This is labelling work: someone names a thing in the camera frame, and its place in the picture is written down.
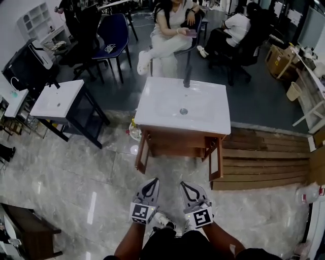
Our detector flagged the person's black clothing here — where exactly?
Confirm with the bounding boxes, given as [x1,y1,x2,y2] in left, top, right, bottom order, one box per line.
[103,227,282,260]

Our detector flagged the black office chair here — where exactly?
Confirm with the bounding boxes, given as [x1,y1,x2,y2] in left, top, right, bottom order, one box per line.
[208,15,270,86]
[59,4,103,82]

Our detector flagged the small white sink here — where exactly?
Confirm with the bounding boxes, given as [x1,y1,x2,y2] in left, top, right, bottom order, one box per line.
[29,79,85,120]

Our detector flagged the brown wooden sink cabinet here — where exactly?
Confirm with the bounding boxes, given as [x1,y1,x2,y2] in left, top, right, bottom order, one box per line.
[140,125,226,163]

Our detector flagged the white shelf unit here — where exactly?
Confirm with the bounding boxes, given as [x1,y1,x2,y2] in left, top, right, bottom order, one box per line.
[16,2,72,49]

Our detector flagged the person's white right shoe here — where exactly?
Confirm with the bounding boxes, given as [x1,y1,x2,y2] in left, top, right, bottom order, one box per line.
[181,218,196,233]

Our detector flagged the person's white shoe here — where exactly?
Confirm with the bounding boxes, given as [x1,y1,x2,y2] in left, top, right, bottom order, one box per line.
[181,218,196,233]
[152,212,176,231]

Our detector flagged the cardboard box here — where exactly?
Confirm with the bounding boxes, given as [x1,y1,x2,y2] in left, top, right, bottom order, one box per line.
[265,44,301,81]

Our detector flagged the brown wooden planks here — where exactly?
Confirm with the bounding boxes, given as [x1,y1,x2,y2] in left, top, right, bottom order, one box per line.
[210,126,312,190]

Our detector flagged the person's left forearm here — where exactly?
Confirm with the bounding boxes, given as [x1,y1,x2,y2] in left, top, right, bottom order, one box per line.
[113,221,148,260]

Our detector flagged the white wooden bench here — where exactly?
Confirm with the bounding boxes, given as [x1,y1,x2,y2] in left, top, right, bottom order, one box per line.
[291,48,325,134]

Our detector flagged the black cabinet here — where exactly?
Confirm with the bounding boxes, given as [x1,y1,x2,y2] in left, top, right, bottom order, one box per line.
[2,38,60,92]

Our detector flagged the brown wooden cabinet door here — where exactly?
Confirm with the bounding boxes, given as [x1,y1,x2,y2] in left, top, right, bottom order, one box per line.
[205,136,225,182]
[134,131,151,175]

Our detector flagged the person's white left shoe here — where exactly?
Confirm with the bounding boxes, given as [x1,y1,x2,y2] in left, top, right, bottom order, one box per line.
[152,212,176,231]

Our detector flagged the person's right forearm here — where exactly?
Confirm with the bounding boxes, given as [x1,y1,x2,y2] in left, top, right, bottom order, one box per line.
[202,222,246,257]

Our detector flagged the dark wooden table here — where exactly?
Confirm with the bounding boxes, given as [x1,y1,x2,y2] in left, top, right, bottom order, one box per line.
[0,203,63,260]

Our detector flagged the flat cardboard sheet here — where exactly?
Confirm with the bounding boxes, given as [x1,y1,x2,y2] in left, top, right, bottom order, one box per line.
[306,132,325,186]

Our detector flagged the beige wastebasket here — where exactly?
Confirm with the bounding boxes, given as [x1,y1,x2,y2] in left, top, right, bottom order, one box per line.
[286,81,302,102]

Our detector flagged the white basin with items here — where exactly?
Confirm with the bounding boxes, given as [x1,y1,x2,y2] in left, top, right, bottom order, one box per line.
[128,118,143,140]

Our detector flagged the white ceramic sink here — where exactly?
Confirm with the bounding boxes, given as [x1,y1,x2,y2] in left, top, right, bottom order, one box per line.
[134,76,232,135]

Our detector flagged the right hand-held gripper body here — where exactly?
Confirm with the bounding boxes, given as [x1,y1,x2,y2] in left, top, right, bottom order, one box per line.
[183,198,214,230]

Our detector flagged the clear plastic bottle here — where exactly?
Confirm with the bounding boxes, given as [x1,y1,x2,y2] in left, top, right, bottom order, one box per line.
[294,186,325,204]

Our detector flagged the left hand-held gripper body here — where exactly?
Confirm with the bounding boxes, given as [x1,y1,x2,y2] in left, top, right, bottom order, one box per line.
[129,194,160,225]

